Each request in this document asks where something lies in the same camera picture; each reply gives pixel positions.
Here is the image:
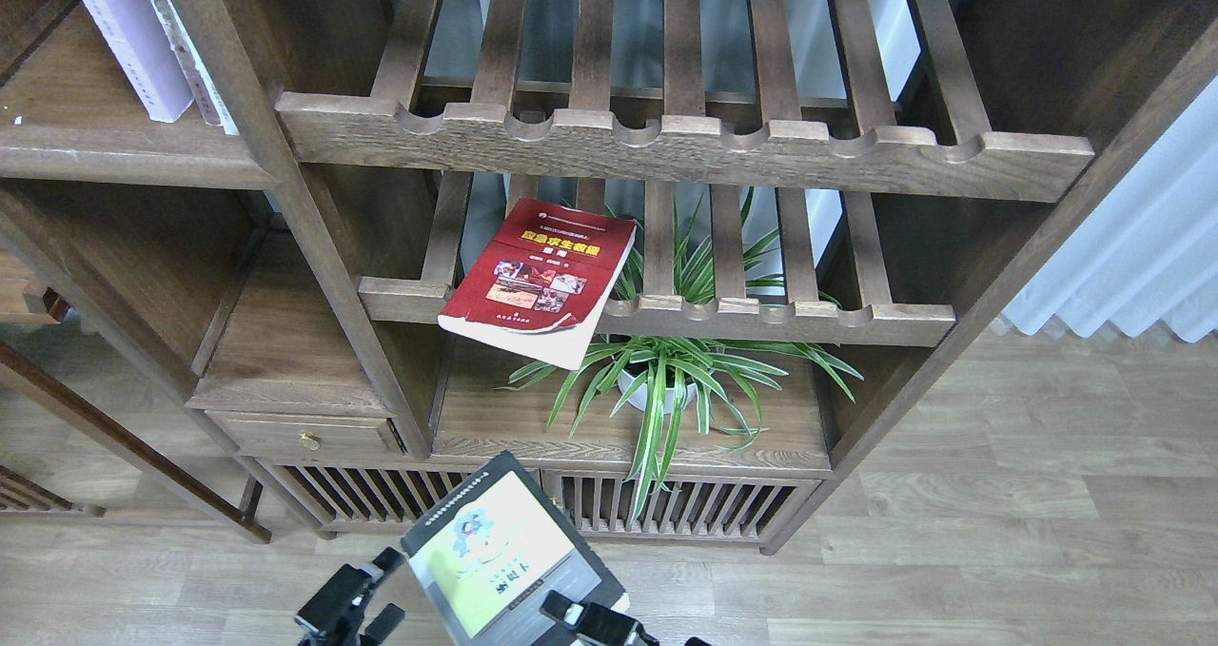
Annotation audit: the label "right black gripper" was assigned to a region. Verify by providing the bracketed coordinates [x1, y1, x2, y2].
[540, 591, 658, 645]

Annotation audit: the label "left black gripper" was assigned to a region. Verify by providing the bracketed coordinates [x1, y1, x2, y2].
[295, 546, 406, 646]

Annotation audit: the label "black yellow-green cover book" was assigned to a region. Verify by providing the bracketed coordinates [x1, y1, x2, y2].
[401, 451, 628, 645]

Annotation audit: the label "white lavender cover book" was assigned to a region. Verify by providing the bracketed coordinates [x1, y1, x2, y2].
[82, 0, 194, 123]

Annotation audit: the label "white standing books on shelf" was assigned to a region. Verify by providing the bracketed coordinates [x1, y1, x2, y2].
[151, 0, 239, 137]

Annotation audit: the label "brass drawer knob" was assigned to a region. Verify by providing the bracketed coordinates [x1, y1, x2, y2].
[298, 431, 322, 451]

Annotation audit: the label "white plant pot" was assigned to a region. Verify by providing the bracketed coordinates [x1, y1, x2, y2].
[618, 364, 698, 414]

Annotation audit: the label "red cover book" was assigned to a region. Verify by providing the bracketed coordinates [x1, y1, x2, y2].
[438, 197, 637, 371]

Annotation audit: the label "green spider plant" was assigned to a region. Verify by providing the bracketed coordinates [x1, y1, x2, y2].
[547, 197, 861, 520]

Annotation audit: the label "dark wooden bookshelf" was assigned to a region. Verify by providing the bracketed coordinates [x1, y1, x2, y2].
[2, 0, 1216, 555]

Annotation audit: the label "white curtain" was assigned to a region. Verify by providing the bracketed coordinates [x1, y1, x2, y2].
[1001, 83, 1217, 343]

